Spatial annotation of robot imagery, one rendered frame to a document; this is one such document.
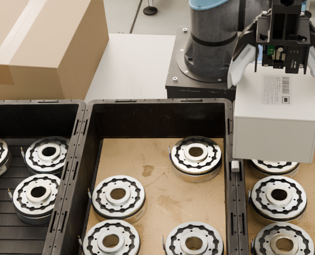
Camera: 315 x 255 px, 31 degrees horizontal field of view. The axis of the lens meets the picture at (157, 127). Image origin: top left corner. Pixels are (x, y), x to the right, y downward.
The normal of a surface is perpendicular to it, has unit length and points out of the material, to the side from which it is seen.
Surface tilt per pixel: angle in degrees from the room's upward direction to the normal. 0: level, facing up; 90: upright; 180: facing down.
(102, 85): 0
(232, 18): 86
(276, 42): 91
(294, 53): 91
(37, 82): 90
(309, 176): 0
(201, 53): 74
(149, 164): 0
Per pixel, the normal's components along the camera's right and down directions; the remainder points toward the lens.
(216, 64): -0.03, 0.48
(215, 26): -0.08, 0.75
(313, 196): -0.07, -0.72
